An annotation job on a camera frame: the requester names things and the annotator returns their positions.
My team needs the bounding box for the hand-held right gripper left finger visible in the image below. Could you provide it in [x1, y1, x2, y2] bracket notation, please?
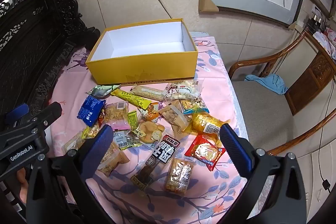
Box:
[26, 124, 114, 224]

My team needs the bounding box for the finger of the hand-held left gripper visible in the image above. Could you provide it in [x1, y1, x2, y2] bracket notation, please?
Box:
[34, 102, 63, 130]
[5, 103, 30, 126]

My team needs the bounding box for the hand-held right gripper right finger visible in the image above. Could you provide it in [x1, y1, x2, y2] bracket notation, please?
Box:
[220, 123, 307, 224]

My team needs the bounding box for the small yellow nut packet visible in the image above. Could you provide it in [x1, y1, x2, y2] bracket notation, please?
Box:
[81, 124, 101, 139]

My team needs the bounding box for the green label seed packet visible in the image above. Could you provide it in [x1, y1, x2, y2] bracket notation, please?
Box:
[113, 110, 143, 149]

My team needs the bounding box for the clear bread packet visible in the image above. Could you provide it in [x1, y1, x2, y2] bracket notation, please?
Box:
[97, 141, 131, 177]

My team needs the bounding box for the clear cookie bag pink edge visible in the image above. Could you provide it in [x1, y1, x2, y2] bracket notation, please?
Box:
[98, 101, 132, 131]

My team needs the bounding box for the red square snack packet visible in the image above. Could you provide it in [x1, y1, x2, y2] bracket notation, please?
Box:
[184, 134, 227, 171]

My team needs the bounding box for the clear beige snack packet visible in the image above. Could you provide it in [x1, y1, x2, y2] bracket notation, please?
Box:
[62, 132, 87, 155]

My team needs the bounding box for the blue snack packet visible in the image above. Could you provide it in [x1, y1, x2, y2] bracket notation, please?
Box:
[77, 95, 107, 127]

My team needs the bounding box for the gold yellow snack packet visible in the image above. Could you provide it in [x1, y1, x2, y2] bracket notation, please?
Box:
[184, 112, 231, 142]

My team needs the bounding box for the clear round cake packet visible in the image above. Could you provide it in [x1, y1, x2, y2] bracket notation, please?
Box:
[135, 120, 166, 146]

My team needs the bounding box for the long yellow snack packet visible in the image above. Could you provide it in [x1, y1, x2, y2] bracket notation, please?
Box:
[110, 89, 153, 110]

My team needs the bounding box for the green white snack packet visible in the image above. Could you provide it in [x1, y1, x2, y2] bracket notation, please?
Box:
[85, 84, 121, 98]

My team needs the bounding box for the orange snack packet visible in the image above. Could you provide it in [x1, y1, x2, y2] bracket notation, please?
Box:
[142, 105, 162, 123]

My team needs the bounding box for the black printed long packet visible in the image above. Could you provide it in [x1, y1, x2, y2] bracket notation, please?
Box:
[130, 134, 180, 191]

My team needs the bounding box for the clear brown cracker packet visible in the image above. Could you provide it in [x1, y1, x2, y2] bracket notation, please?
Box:
[164, 158, 195, 197]

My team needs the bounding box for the blue yellow nut packet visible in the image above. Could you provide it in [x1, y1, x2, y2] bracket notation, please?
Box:
[180, 98, 210, 115]

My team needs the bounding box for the clear oat bar packet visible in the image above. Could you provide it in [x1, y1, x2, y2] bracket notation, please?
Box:
[131, 84, 168, 102]

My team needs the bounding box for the clear packet brown label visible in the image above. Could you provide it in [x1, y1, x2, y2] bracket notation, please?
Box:
[160, 102, 193, 139]

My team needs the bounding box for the yellow cardboard box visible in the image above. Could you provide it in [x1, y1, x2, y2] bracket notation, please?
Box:
[86, 19, 198, 85]

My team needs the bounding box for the person's left hand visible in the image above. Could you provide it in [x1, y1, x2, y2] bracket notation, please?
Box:
[15, 167, 30, 204]

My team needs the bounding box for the wooden armchair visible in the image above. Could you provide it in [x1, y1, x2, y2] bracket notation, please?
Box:
[228, 27, 336, 205]

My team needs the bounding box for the dark carved wooden furniture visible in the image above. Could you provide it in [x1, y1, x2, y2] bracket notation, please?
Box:
[0, 0, 105, 121]

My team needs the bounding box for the blue cloth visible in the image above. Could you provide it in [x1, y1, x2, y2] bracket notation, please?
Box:
[245, 74, 289, 95]

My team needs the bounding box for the pink floral tablecloth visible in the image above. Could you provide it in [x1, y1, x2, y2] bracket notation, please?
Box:
[50, 31, 276, 224]

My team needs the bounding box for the cardboard corner protector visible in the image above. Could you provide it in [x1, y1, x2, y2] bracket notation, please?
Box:
[199, 0, 218, 13]

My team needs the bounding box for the power strip with plugs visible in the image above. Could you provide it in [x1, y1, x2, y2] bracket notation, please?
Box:
[306, 7, 329, 32]

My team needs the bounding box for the black cable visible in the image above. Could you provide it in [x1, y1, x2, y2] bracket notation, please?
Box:
[316, 27, 335, 194]

